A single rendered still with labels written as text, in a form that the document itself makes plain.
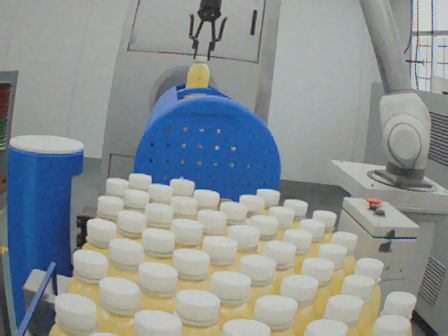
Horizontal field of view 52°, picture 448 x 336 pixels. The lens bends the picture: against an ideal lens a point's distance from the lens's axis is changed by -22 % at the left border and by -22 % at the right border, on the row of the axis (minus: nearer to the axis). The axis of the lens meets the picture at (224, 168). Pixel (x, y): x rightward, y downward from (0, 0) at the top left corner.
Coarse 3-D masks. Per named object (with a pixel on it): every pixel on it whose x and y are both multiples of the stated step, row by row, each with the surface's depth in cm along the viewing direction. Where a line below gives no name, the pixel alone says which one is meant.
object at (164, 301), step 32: (160, 256) 63; (352, 256) 74; (96, 288) 51; (192, 288) 58; (256, 288) 59; (320, 288) 60; (96, 320) 45; (128, 320) 45; (192, 320) 46; (224, 320) 52; (256, 320) 48
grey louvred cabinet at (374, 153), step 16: (432, 96) 301; (432, 112) 300; (368, 128) 422; (432, 128) 300; (368, 144) 420; (432, 144) 299; (368, 160) 417; (384, 160) 382; (432, 160) 298; (432, 176) 296; (432, 256) 279; (432, 272) 274; (432, 288) 268; (416, 304) 285; (432, 304) 263; (416, 320) 286; (432, 320) 258
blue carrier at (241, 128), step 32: (192, 96) 114; (224, 96) 149; (160, 128) 109; (192, 128) 109; (224, 128) 110; (256, 128) 110; (160, 160) 110; (192, 160) 110; (224, 160) 111; (256, 160) 111; (224, 192) 112; (256, 192) 113
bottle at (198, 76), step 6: (192, 66) 181; (198, 66) 180; (204, 66) 180; (192, 72) 180; (198, 72) 179; (204, 72) 180; (192, 78) 180; (198, 78) 179; (204, 78) 180; (192, 84) 180; (198, 84) 180; (204, 84) 181; (186, 96) 182
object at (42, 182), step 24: (24, 168) 140; (48, 168) 141; (72, 168) 148; (24, 192) 141; (48, 192) 143; (24, 216) 142; (48, 216) 144; (24, 240) 144; (48, 240) 145; (24, 264) 145; (48, 264) 146; (72, 264) 170; (24, 312) 149
